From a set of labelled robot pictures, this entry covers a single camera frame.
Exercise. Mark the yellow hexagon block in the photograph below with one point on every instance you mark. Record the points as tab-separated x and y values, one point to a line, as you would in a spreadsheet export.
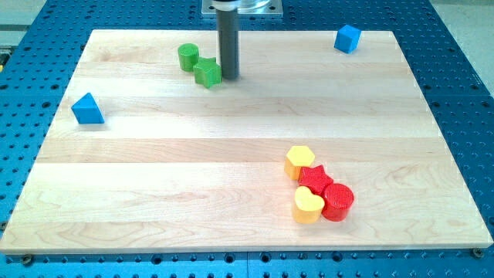
297	157

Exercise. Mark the light wooden board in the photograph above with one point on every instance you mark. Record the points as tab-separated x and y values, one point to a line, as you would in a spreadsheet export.
180	168

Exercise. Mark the green cylinder block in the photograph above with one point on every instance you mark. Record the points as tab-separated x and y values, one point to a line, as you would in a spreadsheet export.
188	55

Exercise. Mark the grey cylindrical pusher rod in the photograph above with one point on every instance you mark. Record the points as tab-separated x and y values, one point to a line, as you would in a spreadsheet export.
228	42

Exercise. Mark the blue cube block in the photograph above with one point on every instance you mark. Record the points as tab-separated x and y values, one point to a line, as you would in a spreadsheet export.
347	39

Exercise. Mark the red cylinder block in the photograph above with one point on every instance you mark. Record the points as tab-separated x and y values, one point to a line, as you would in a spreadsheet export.
338	202

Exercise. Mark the green star block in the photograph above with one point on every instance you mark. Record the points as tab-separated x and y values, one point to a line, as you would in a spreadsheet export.
207	72

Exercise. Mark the blue triangular prism block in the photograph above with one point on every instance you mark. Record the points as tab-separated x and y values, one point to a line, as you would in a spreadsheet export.
86	110

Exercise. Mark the red star block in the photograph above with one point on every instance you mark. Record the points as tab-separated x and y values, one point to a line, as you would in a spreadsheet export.
315	179

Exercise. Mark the clear acrylic tool mount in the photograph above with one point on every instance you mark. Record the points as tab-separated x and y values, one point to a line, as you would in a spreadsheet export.
248	8

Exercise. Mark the yellow heart block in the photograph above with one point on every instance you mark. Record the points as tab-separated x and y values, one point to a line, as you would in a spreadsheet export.
307	207

